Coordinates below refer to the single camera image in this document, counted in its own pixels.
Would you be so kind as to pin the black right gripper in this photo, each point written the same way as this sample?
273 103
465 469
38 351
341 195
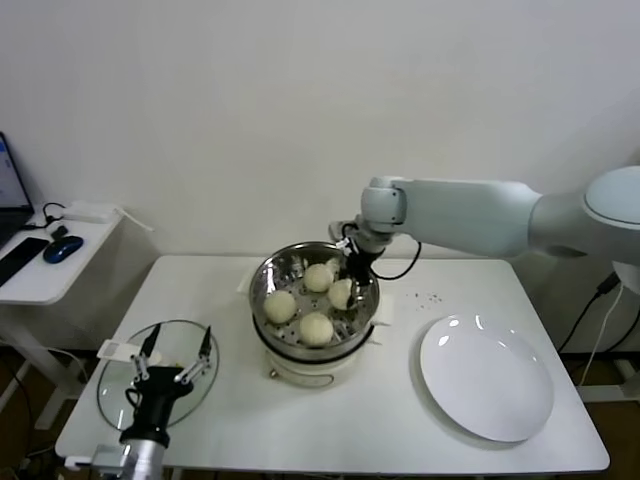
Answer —
361 265

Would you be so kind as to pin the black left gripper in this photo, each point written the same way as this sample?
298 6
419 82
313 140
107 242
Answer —
160 387

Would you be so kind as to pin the white steamed baozi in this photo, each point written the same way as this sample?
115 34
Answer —
316 328
279 306
318 277
339 293

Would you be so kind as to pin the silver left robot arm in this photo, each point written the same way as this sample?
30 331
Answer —
147 455

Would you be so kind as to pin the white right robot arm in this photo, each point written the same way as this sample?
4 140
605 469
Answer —
475 215

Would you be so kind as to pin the stainless steel steamer basket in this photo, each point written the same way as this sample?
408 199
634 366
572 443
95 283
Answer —
270 280

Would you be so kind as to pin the scattered black crumbs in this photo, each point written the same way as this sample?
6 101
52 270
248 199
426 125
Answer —
435 299

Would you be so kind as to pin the white electric cooker base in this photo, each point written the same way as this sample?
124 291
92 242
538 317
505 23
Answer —
300 380

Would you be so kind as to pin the white side table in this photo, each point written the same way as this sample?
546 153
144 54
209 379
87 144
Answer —
45 290

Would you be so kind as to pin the blue computer mouse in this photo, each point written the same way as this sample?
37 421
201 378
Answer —
62 249

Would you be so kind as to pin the white round plate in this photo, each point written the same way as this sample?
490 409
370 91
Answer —
485 375

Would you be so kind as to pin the white adapter box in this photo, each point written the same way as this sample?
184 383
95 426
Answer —
87 212

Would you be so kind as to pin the small black dongle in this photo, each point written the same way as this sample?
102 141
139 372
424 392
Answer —
60 232

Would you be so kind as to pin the black smartphone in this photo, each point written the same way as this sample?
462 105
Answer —
20 257

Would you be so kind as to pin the black laptop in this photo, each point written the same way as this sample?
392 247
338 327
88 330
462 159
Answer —
10 200

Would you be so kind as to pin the white desk foot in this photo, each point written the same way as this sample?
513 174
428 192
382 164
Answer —
600 392

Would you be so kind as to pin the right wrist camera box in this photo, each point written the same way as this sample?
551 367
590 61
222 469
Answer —
341 232

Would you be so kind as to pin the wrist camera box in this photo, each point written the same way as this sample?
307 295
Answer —
341 232
102 457

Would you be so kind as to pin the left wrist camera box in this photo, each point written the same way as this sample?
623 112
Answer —
102 457

